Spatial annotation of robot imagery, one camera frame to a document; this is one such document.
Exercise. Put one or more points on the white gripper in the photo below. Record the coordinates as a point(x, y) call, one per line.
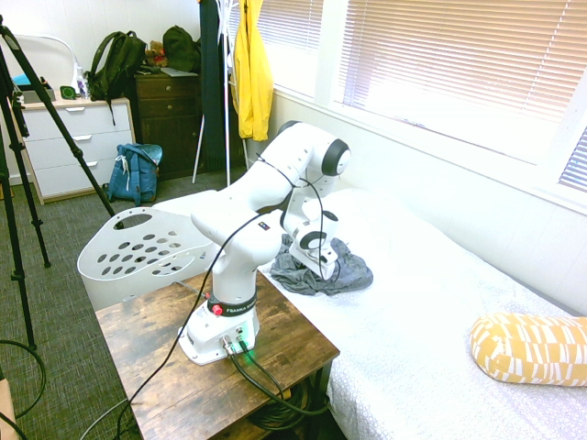
point(308, 259)

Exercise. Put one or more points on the grey garment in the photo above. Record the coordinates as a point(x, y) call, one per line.
point(353, 270)

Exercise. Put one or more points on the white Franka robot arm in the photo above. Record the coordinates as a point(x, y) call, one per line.
point(257, 197)

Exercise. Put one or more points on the white perforated laundry basket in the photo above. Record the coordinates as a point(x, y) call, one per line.
point(137, 256)

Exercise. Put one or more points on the dark green bag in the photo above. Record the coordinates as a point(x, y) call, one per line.
point(180, 46)

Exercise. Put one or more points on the white bed mattress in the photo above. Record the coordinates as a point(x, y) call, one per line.
point(435, 298)

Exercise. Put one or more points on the white coat rack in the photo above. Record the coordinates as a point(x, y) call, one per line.
point(227, 137)

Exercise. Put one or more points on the rustic wooden side table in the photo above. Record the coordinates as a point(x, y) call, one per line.
point(151, 339)

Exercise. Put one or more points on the blue backpack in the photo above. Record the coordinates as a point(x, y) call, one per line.
point(135, 174)

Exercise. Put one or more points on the dark wooden dresser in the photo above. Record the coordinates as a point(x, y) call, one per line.
point(169, 119)

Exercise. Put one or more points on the yellow hanging jacket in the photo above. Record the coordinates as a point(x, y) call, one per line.
point(252, 69)

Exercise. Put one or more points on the navy hanging garment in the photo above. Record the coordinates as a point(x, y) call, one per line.
point(212, 82)

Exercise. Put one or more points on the flat grey laptop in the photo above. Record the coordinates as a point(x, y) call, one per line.
point(174, 71)

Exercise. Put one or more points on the narrow white window blind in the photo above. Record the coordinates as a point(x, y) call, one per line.
point(289, 23)

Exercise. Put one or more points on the yellow white patterned pillow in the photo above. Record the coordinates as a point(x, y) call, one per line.
point(532, 348)

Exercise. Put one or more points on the brown teddy bear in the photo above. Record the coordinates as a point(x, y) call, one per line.
point(156, 54)

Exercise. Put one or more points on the large white window blind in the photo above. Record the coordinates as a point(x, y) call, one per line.
point(458, 50)

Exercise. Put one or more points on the white drawer dresser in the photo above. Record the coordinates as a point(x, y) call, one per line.
point(69, 151)

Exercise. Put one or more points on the dark green backpack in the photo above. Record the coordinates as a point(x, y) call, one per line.
point(114, 64)

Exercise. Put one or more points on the partly seen window blind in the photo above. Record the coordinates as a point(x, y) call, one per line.
point(575, 165)

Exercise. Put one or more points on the white spray bottle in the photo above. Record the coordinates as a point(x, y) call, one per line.
point(82, 84)

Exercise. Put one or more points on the small green black gadget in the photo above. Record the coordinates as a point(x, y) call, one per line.
point(68, 92)

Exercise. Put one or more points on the grey storage box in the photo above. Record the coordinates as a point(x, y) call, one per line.
point(34, 96)

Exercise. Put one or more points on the white arched desk lamp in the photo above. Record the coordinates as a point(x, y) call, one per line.
point(50, 40)

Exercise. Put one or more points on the brown cardboard box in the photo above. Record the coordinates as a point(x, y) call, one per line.
point(6, 412)

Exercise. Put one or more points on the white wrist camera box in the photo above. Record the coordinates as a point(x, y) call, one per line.
point(328, 257)

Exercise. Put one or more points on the black camera tripod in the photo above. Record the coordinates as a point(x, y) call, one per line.
point(59, 124)

